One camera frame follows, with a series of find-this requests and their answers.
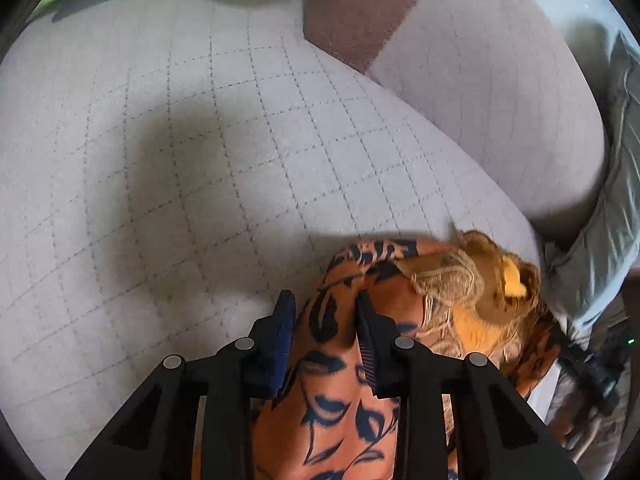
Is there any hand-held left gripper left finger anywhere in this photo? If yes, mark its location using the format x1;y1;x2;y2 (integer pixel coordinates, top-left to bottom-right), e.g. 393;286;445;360
65;289;298;480

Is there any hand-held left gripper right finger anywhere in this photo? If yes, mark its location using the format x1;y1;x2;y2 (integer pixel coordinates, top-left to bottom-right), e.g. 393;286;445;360
354;290;587;480

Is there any orange floral long-sleeve shirt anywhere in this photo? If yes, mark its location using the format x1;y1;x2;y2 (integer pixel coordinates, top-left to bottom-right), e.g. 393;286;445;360
247;230;566;480

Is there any grey pillow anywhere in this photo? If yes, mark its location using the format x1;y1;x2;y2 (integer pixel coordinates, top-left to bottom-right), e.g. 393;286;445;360
542;30;640;333

